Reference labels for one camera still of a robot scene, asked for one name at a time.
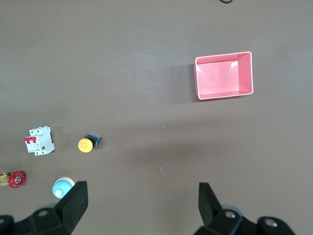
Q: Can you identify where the brass valve red handle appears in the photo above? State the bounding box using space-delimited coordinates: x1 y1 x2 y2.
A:
0 170 27 189

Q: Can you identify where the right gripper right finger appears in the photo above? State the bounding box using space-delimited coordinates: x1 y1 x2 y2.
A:
193 182 297 235

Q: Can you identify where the yellow push button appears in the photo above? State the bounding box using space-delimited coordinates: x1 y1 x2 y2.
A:
77 132 102 154

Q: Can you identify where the blue round bell button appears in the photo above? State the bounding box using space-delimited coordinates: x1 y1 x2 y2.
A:
51 176 75 200

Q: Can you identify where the white circuit breaker red switch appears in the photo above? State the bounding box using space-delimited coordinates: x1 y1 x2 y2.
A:
23 125 56 157

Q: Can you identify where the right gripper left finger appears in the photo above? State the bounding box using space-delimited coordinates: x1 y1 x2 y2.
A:
0 180 89 235

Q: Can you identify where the pink plastic bin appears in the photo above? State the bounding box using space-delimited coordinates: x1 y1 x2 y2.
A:
194 51 254 101

